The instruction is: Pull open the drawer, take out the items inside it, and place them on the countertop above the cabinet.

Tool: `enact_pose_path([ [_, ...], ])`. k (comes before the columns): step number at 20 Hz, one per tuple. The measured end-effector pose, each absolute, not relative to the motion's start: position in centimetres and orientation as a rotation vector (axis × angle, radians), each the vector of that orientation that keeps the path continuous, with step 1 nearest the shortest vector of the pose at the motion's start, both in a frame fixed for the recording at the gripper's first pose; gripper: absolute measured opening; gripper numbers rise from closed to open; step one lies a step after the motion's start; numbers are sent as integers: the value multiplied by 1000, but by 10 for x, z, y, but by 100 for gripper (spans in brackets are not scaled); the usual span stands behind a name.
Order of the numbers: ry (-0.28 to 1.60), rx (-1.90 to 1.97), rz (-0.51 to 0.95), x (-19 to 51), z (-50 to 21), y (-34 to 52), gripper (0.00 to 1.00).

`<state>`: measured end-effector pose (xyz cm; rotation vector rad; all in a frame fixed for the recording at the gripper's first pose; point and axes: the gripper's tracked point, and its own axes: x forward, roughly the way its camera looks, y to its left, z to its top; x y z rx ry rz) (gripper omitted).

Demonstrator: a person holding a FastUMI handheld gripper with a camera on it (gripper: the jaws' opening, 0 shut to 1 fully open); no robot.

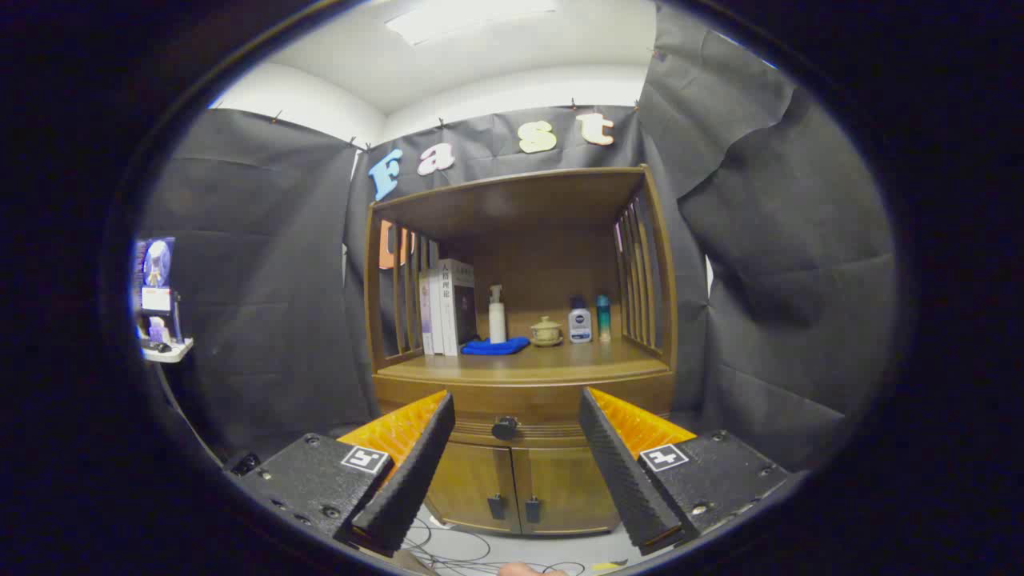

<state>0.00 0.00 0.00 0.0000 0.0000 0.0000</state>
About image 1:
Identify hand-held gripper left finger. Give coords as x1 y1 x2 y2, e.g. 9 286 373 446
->
228 390 457 558

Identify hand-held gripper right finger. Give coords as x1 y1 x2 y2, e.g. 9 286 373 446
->
578 387 793 557

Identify wooden drawer with black knob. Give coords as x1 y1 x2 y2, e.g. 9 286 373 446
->
373 374 675 449

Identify wooden cabinet door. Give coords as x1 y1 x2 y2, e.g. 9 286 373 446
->
510 446 621 535
424 442 521 535

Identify wooden countertop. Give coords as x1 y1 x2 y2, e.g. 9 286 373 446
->
376 336 671 386

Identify brown wooden cabinet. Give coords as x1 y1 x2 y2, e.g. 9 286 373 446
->
364 166 679 537

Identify blue folded cloth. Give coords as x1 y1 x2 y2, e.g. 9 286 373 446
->
461 336 531 356

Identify white lotion bottle blue cap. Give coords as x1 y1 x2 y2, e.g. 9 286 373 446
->
568 296 594 345

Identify purple spined book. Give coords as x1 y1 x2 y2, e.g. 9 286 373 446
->
418 272 434 355

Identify white book with dark portrait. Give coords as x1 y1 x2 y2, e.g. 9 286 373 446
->
438 258 478 357

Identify white pump bottle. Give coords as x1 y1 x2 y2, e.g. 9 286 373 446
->
488 285 508 345

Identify small white shelf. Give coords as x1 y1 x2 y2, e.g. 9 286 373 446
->
141 336 194 364

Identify ceiling light panel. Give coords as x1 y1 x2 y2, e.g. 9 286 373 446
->
384 0 561 47

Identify thin black floor cables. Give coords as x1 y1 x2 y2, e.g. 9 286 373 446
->
400 516 589 576

